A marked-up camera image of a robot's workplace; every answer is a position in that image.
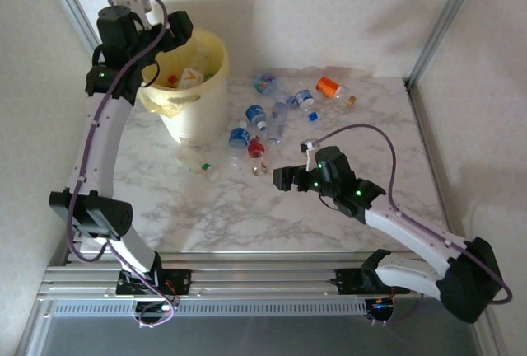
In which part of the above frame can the blue wrapper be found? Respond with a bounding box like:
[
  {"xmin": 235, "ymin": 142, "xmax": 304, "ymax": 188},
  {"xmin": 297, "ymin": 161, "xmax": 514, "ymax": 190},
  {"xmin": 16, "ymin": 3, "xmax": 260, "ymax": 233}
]
[{"xmin": 251, "ymin": 71, "xmax": 289, "ymax": 96}]

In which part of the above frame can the pale blue label bottle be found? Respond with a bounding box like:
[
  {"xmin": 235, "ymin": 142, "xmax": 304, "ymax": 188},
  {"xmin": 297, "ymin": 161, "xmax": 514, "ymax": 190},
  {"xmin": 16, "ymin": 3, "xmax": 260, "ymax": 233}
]
[{"xmin": 287, "ymin": 88, "xmax": 316, "ymax": 110}]

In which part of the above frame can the slotted cable duct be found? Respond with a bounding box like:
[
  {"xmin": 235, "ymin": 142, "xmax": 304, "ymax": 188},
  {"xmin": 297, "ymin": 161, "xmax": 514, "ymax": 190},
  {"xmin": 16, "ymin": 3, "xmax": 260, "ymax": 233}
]
[{"xmin": 51, "ymin": 300, "xmax": 367, "ymax": 316}]

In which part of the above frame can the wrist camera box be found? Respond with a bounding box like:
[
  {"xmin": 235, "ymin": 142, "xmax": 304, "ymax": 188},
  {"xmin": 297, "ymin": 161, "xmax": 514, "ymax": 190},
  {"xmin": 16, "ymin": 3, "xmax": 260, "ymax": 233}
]
[
  {"xmin": 111, "ymin": 0, "xmax": 152, "ymax": 30},
  {"xmin": 299, "ymin": 138, "xmax": 321, "ymax": 167}
]

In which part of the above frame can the red label clear bottle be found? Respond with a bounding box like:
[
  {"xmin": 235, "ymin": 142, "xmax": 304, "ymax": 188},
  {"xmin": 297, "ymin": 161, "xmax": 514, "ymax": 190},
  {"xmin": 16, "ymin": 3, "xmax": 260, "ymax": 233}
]
[{"xmin": 246, "ymin": 136, "xmax": 268, "ymax": 176}]

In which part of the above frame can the clear bottle green white label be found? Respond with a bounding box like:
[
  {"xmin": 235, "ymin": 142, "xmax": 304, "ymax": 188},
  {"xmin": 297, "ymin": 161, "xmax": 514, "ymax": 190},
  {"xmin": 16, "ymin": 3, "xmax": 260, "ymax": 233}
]
[{"xmin": 175, "ymin": 150, "xmax": 220, "ymax": 180}]

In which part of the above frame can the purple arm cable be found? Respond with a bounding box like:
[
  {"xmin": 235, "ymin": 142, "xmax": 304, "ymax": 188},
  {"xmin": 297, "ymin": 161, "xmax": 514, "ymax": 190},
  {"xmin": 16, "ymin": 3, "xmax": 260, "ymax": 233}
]
[
  {"xmin": 65, "ymin": 0, "xmax": 180, "ymax": 329},
  {"xmin": 306, "ymin": 124, "xmax": 514, "ymax": 326}
]

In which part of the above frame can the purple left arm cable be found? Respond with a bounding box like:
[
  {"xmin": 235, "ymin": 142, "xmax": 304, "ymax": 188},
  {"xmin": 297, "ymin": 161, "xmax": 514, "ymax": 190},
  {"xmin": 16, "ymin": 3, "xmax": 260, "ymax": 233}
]
[{"xmin": 65, "ymin": 0, "xmax": 180, "ymax": 329}]

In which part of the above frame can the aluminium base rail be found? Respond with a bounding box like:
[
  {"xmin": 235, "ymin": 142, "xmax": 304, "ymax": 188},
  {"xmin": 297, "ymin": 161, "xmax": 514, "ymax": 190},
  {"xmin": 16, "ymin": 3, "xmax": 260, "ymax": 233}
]
[{"xmin": 39, "ymin": 251, "xmax": 491, "ymax": 303}]

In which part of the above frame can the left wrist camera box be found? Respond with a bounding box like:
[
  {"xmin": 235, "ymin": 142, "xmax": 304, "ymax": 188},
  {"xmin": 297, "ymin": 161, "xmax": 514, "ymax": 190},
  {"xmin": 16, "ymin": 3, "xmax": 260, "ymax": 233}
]
[{"xmin": 111, "ymin": 0, "xmax": 152, "ymax": 30}]

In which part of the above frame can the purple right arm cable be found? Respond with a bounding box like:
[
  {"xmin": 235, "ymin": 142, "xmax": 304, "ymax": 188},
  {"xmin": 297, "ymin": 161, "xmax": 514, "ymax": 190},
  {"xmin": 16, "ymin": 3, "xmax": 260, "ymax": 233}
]
[{"xmin": 306, "ymin": 124, "xmax": 514, "ymax": 326}]

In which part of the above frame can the tall clear bottle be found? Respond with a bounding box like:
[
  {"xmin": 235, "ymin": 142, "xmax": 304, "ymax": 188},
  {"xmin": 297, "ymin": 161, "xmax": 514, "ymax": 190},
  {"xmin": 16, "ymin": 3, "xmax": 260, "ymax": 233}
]
[{"xmin": 266, "ymin": 98, "xmax": 289, "ymax": 146}]

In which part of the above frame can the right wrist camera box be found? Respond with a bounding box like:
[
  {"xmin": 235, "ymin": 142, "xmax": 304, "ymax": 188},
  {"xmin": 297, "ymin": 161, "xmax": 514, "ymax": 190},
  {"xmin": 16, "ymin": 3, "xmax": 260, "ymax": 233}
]
[{"xmin": 299, "ymin": 138, "xmax": 321, "ymax": 167}]

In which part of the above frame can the blue label bottle white cap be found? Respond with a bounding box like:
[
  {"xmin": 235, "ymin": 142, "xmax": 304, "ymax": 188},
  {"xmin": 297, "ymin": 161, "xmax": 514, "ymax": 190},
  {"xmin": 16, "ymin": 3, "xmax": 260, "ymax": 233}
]
[{"xmin": 245, "ymin": 103, "xmax": 268, "ymax": 133}]

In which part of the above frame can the aluminium side rail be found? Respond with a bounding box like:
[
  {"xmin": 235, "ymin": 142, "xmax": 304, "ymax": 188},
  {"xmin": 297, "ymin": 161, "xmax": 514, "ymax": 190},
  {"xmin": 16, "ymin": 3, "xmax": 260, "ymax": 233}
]
[{"xmin": 405, "ymin": 78, "xmax": 464, "ymax": 258}]

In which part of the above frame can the white plastic bin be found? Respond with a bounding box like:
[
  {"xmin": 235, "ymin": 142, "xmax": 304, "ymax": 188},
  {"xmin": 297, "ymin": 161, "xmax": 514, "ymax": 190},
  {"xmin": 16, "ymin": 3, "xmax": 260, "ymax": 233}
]
[{"xmin": 130, "ymin": 28, "xmax": 231, "ymax": 147}]

